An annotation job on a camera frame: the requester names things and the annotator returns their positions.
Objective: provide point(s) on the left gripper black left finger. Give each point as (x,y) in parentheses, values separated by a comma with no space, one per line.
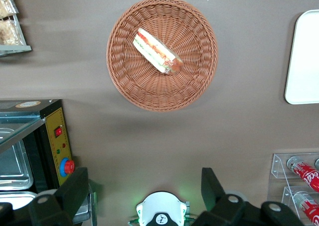
(67,193)

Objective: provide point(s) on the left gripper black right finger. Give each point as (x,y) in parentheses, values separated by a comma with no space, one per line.
(214,201)

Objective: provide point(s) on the triangle sandwich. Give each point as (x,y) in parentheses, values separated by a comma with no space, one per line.
(154,50)

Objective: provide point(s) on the round brown wicker basket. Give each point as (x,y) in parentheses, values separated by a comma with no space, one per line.
(189,86)

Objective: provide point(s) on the grey metal snack tray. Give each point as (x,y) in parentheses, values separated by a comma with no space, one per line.
(15,49)

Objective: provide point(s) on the cream plastic tray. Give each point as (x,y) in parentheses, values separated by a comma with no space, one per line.
(304,61)

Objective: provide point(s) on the steel warmer pan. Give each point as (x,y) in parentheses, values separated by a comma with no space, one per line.
(12,166)
(17,197)

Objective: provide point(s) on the clear acrylic bottle rack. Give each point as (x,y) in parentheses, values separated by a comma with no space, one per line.
(279,166)

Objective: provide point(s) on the black food warmer, yellow panel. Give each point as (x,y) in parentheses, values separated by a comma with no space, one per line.
(53,118)

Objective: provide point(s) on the clear bag of rice snacks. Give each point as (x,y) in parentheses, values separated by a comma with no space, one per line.
(5,6)
(8,32)

